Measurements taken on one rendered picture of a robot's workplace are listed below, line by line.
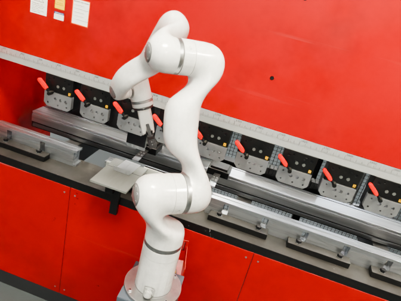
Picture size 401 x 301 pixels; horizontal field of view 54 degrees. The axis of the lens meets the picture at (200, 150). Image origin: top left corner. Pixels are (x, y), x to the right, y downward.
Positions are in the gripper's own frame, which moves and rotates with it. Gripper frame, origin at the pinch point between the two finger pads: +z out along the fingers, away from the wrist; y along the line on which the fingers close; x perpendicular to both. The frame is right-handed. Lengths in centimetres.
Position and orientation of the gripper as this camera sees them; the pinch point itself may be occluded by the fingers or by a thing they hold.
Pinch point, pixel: (151, 143)
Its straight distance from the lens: 160.5
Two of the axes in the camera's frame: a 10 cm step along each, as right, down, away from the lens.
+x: 9.7, -2.2, 0.8
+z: 1.7, 9.1, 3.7
